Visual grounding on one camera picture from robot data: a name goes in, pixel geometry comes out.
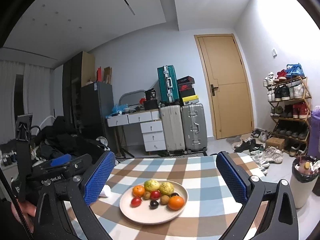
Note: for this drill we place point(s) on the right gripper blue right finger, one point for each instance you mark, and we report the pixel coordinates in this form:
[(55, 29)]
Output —
[(279, 220)]

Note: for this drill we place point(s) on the red cherry tomato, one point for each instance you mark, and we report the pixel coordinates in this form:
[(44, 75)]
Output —
[(155, 195)]

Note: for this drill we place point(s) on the wooden door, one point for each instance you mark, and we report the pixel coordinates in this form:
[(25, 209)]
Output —
[(227, 84)]

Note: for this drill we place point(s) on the teal suitcase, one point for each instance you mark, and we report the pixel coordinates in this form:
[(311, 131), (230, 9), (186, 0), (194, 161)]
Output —
[(168, 84)]

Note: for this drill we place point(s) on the right yellow-green citrus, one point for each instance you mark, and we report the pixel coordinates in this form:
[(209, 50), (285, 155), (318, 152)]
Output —
[(166, 188)]

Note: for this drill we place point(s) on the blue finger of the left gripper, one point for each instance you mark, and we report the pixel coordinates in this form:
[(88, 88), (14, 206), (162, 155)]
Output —
[(60, 160), (76, 166)]

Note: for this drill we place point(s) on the person's left hand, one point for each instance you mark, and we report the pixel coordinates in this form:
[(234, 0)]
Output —
[(28, 211)]

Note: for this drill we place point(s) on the white trash bin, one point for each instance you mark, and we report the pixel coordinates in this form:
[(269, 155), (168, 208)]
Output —
[(305, 172)]

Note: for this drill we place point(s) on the black clothes pile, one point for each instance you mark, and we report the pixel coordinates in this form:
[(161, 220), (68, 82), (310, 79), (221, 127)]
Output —
[(60, 139)]

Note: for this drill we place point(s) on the brown longan fruit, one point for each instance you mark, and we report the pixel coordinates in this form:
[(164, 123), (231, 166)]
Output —
[(146, 195), (164, 199)]

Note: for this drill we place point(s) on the cardboard box on floor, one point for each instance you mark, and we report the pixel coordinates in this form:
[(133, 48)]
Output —
[(275, 142)]

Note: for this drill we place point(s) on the silver aluminium suitcase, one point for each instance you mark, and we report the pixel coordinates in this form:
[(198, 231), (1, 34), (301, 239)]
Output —
[(194, 127)]

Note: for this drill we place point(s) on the stacked shoe boxes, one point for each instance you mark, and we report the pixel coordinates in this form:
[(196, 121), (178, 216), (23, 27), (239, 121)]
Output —
[(187, 91)]

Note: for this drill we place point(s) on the black refrigerator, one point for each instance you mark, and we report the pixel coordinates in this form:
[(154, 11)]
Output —
[(96, 104)]

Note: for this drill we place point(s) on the checkered tablecloth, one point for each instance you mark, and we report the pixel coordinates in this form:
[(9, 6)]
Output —
[(209, 207)]

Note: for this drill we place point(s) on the wooden shoe rack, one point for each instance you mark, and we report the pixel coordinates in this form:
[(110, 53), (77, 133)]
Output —
[(290, 102)]

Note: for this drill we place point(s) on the dark purple fruit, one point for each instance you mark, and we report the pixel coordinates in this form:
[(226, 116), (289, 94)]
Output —
[(153, 204)]

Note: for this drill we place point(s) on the white paper towel roll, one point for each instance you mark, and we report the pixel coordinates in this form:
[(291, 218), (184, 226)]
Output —
[(105, 192)]

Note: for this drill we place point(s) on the white drawer desk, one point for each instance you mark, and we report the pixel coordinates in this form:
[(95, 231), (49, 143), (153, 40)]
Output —
[(142, 128)]

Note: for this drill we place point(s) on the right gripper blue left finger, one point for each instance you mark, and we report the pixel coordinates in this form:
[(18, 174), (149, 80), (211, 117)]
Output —
[(52, 220)]

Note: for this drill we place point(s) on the small orange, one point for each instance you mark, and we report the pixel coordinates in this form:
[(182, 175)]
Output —
[(138, 191)]

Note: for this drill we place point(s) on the beige ribbed suitcase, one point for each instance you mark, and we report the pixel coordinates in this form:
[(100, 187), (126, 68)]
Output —
[(172, 128)]

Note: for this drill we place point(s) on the purple bag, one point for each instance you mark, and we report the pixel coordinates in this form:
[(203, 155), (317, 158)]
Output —
[(314, 133)]

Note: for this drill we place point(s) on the yellow-green citrus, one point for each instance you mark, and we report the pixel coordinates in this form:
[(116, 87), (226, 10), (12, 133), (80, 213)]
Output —
[(166, 188), (151, 185)]

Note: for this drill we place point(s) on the left yellow-green citrus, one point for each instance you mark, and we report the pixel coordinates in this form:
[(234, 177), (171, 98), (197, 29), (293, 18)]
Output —
[(151, 185)]

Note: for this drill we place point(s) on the cream round plate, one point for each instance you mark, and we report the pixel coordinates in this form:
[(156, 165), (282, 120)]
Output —
[(146, 216)]

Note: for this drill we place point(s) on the large orange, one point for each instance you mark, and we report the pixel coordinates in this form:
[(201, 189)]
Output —
[(176, 202)]

